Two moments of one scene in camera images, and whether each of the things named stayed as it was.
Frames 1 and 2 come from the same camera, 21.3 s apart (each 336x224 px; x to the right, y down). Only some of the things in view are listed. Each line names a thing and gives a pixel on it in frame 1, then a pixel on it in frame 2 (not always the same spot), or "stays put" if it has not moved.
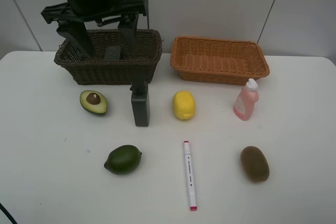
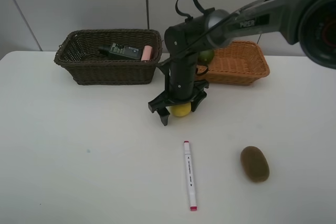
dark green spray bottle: x=140 y=104 to x=122 y=50
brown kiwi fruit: x=255 y=163 stays put
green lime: x=123 y=159 to x=206 y=56
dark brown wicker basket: x=110 y=65 stays put
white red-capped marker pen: x=189 y=176 stays put
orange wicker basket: x=218 y=60 stays put
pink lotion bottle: x=243 y=106 to x=147 y=53
